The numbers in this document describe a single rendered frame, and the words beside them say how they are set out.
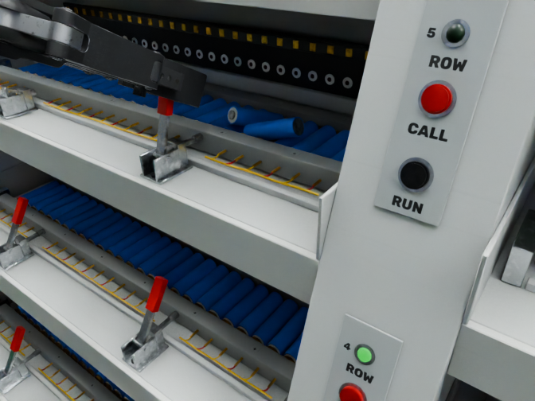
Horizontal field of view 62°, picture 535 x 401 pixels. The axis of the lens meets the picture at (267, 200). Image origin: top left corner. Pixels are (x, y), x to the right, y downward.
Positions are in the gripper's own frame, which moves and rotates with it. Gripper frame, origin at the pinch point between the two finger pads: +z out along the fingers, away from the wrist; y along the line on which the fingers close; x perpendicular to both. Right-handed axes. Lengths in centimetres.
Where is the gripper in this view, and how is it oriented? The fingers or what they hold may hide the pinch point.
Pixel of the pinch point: (164, 79)
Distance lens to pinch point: 40.2
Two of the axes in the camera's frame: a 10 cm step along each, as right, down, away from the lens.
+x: 2.7, -9.5, -1.4
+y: 8.0, 3.0, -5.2
